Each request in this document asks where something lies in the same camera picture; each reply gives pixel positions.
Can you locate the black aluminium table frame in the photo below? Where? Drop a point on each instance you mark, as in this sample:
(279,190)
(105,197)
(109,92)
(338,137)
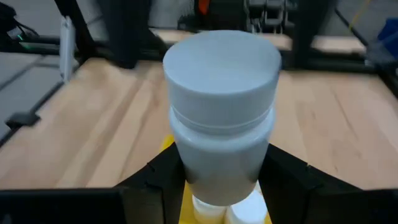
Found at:
(84,40)

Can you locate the silver frame bracket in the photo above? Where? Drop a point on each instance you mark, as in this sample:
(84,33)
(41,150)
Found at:
(67,46)

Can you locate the white pill bottle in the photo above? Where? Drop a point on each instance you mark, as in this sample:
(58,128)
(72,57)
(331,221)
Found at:
(208,213)
(247,210)
(222,93)

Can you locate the blue plastic bin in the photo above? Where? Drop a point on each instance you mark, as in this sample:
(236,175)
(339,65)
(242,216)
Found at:
(388,37)

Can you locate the yellow plastic basket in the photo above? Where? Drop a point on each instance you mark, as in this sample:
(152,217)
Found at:
(186,213)

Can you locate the black frame clip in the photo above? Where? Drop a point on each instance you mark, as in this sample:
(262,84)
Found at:
(21,119)

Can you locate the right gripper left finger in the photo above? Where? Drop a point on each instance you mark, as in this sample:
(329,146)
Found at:
(152,196)

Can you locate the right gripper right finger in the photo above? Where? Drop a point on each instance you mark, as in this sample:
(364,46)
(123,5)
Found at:
(298,196)

